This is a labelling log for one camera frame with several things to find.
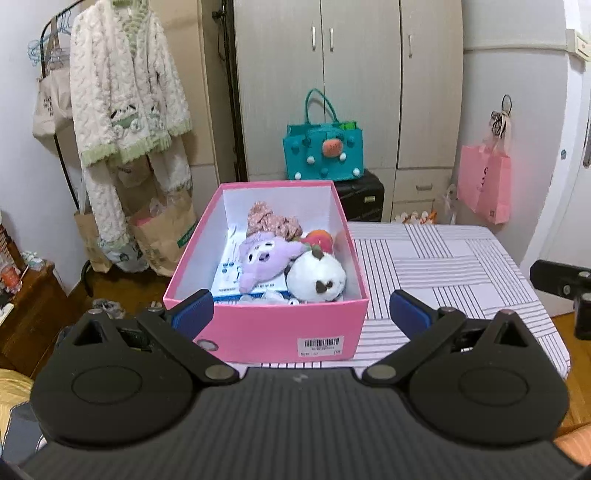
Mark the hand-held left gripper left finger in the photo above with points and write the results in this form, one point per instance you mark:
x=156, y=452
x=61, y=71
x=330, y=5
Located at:
x=194, y=314

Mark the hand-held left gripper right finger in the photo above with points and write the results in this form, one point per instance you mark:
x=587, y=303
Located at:
x=408, y=316

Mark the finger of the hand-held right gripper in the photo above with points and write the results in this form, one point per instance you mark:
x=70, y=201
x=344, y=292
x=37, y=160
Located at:
x=554, y=277

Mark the blue white tissue packet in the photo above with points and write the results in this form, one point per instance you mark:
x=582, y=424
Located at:
x=227, y=280

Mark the pink cardboard box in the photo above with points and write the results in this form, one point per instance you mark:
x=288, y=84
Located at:
x=258, y=332

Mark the purple plush toy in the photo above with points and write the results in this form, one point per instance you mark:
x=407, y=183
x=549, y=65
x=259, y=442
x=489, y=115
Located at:
x=263, y=258

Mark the white brown plush toy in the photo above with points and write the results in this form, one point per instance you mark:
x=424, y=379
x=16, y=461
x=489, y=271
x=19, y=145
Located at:
x=314, y=273

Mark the orange makeup sponge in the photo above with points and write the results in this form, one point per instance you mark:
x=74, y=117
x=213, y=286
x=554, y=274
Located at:
x=318, y=239

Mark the pink floral scrunchie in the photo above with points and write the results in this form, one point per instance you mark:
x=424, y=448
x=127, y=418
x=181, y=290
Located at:
x=268, y=219

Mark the striped tablecloth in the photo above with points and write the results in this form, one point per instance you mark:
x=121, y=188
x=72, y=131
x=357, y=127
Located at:
x=461, y=277

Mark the white door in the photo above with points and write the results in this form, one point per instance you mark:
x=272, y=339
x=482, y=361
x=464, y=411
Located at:
x=558, y=207

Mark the brown paper bag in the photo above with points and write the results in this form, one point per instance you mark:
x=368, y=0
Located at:
x=90, y=244
x=166, y=240

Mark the colourful bottle pack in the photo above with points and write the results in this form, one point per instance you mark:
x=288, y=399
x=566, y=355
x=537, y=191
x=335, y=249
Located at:
x=415, y=218

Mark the black clothes rack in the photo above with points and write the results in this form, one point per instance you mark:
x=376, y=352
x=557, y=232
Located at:
x=86, y=277

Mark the pink paper bag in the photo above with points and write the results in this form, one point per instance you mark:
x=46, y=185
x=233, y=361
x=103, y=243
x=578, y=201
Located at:
x=485, y=184

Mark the clear plastic bag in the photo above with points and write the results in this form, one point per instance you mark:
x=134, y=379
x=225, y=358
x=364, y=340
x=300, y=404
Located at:
x=450, y=203

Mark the black suitcase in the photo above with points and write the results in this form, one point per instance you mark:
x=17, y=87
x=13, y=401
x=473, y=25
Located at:
x=364, y=198

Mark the cream fleece pajama pants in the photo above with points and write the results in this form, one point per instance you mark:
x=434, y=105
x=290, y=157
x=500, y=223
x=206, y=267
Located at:
x=106, y=207

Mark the wooden side table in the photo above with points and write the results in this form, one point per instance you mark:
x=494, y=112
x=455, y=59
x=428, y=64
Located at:
x=32, y=314

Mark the small pale green toy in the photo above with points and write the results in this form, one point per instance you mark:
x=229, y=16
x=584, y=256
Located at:
x=32, y=261

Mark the teal felt tote bag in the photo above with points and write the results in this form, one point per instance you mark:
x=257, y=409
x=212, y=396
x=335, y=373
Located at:
x=304, y=157

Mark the yellow patterned blanket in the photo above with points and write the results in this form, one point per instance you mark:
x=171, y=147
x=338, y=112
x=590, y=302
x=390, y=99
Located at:
x=11, y=384

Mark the cream fleece pajama jacket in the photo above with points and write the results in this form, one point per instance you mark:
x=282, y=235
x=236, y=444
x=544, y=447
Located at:
x=115, y=83

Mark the beige wardrobe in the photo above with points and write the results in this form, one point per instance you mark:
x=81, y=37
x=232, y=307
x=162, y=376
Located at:
x=360, y=69

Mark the beige canvas tote bag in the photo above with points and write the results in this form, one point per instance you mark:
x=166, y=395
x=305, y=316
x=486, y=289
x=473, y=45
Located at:
x=48, y=106

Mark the cream wall switch box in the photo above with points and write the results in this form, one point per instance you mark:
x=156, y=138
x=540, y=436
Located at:
x=579, y=45

